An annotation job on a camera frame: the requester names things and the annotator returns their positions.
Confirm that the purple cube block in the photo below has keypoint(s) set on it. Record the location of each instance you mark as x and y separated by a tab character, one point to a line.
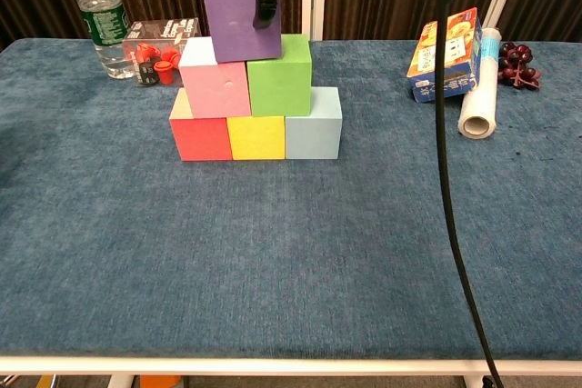
232	20

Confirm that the green cube block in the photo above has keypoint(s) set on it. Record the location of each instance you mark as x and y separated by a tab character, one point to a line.
279	88

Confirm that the pink cube block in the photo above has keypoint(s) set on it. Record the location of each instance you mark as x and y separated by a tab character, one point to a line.
213	92

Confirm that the yellow cube block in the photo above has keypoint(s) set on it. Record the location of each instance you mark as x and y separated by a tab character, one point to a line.
257	138

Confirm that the light blue cube block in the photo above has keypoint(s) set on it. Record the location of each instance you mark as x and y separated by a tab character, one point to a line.
314	138

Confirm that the red cube block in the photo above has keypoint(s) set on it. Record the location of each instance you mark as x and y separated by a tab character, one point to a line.
200	140

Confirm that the clear box with red stoppers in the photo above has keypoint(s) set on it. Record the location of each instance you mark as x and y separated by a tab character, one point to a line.
150	56

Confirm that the clear plastic water bottle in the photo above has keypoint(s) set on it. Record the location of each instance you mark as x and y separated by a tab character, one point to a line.
102	20

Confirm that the blue orange cookie box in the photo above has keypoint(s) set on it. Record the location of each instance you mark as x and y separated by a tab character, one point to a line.
459	56

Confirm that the plastic wrap roll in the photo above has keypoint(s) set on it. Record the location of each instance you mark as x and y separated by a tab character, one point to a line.
482	88

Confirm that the dark red grape bunch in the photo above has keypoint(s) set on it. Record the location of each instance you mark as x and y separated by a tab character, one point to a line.
516	58

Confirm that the blue fabric table cover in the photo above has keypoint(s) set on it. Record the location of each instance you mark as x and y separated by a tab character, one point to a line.
182	270

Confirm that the orange object under table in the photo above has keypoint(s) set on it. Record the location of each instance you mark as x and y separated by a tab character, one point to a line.
159	382

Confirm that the white table frame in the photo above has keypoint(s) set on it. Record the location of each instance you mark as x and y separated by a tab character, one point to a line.
291	366

